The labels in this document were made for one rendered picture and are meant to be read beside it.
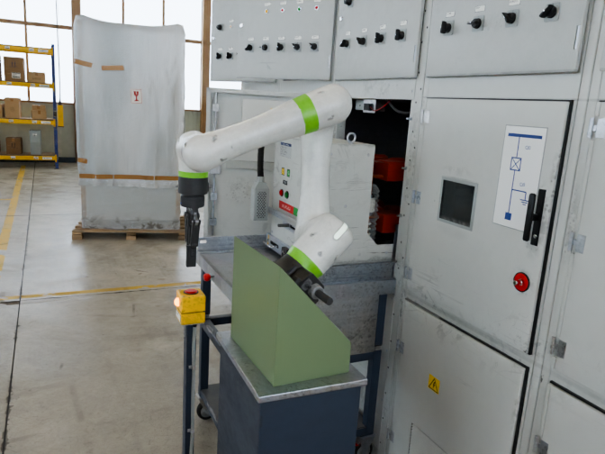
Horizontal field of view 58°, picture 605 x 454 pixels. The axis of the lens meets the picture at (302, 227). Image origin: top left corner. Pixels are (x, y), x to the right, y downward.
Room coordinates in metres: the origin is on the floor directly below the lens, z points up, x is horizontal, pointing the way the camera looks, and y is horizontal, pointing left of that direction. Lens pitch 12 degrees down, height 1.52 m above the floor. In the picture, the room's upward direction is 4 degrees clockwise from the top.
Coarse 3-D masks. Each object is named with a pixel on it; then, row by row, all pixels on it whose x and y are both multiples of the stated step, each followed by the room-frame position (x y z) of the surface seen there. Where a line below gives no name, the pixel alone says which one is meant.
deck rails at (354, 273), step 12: (204, 240) 2.37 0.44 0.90; (216, 240) 2.40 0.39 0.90; (228, 240) 2.42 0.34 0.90; (252, 240) 2.47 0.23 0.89; (264, 240) 2.50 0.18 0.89; (204, 252) 2.35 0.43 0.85; (216, 252) 2.36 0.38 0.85; (372, 264) 2.11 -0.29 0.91; (384, 264) 2.14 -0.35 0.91; (324, 276) 2.02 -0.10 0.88; (336, 276) 2.04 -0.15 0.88; (348, 276) 2.07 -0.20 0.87; (360, 276) 2.09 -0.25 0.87; (372, 276) 2.11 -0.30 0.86; (384, 276) 2.14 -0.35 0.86
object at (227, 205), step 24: (216, 96) 2.65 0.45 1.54; (240, 96) 2.68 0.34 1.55; (264, 96) 2.69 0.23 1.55; (288, 96) 2.68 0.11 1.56; (216, 120) 2.65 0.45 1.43; (240, 120) 2.68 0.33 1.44; (216, 168) 2.64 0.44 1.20; (240, 168) 2.67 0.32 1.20; (264, 168) 2.68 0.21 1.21; (216, 192) 2.67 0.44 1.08; (240, 192) 2.68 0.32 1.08; (216, 216) 2.67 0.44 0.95; (240, 216) 2.68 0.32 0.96
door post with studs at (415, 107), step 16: (416, 80) 2.13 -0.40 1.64; (416, 96) 2.12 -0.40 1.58; (416, 112) 2.12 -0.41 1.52; (416, 128) 2.11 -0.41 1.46; (416, 144) 2.10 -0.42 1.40; (400, 224) 2.15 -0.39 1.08; (400, 240) 2.13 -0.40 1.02; (400, 256) 2.12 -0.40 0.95; (400, 272) 2.11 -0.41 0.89; (400, 288) 2.10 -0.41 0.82; (384, 400) 2.12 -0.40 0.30; (384, 416) 2.11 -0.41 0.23; (384, 432) 2.10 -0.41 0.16
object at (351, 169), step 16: (336, 144) 2.06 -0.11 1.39; (352, 144) 2.09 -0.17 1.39; (368, 144) 2.13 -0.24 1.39; (336, 160) 2.06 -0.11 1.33; (352, 160) 2.09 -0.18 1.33; (368, 160) 2.12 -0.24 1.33; (336, 176) 2.06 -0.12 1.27; (352, 176) 2.09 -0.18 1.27; (368, 176) 2.12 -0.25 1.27; (336, 192) 2.06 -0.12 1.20; (352, 192) 2.09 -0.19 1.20; (368, 192) 2.13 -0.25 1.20; (336, 208) 2.07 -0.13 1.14; (352, 208) 2.10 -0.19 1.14; (368, 208) 2.13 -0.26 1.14; (352, 224) 2.10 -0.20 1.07; (368, 240) 2.14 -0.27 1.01; (352, 256) 2.11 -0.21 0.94; (368, 256) 2.14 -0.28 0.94; (384, 256) 2.17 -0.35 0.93
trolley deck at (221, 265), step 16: (208, 256) 2.31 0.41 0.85; (224, 256) 2.32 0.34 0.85; (272, 256) 2.37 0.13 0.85; (208, 272) 2.19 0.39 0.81; (224, 272) 2.09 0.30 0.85; (224, 288) 1.98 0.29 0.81; (336, 288) 2.01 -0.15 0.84; (352, 288) 2.04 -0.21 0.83; (368, 288) 2.07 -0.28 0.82; (384, 288) 2.10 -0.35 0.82
